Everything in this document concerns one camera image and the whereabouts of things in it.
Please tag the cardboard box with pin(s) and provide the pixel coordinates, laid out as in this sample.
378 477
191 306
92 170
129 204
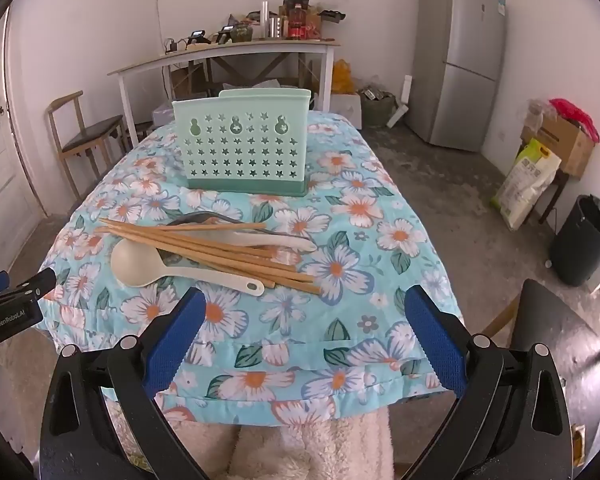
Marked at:
565 145

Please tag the red plastic bag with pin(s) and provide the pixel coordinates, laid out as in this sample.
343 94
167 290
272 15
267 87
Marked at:
575 112

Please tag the dark grey spoon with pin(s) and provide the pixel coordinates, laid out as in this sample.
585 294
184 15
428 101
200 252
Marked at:
200 219

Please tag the green sack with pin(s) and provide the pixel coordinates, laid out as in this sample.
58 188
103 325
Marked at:
377 110

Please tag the black charger device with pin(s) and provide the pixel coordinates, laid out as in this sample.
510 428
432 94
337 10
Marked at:
200 37
225 35

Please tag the cream fluffy blanket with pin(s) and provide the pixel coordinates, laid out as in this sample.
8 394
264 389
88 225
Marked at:
305 450

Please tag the white long spoon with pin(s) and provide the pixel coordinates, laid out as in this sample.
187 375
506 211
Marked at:
290 244

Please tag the steel cup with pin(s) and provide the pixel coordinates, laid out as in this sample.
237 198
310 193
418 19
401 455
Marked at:
276 27

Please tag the black seat chair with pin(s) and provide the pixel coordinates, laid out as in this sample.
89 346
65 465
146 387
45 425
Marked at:
545 310

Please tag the white and yellow rice bag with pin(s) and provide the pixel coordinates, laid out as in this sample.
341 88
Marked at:
527 180

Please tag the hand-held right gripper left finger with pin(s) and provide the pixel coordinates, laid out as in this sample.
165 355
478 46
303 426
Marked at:
177 340

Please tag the white panelled door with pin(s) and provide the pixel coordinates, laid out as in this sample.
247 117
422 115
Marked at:
0 160

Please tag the long white table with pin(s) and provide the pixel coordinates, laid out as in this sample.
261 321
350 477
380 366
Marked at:
230 50

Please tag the green perforated utensil holder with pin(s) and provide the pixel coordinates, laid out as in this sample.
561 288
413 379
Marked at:
240 160

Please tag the blue floral blanket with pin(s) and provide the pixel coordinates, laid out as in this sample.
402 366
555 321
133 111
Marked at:
360 240

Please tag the black trash bin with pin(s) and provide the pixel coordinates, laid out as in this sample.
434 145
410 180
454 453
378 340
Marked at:
585 240

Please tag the white plastic bar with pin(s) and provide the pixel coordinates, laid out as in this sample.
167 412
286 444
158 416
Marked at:
405 95

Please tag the white box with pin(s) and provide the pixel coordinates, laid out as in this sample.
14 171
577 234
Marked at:
347 110

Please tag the clear plastic roll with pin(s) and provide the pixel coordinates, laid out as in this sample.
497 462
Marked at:
265 17

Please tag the wooden chair with dark seat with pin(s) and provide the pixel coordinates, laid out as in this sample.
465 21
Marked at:
87 135

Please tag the pack of red bottles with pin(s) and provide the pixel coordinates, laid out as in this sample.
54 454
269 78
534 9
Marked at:
302 25

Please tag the yellow plastic bag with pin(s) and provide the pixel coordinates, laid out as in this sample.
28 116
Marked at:
342 77

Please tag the grey refrigerator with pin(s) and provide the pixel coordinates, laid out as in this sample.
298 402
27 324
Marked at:
455 60

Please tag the white deep round spoon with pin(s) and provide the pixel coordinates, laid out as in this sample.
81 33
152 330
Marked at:
135 262

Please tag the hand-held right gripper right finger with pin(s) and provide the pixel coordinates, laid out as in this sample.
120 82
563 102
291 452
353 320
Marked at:
437 340

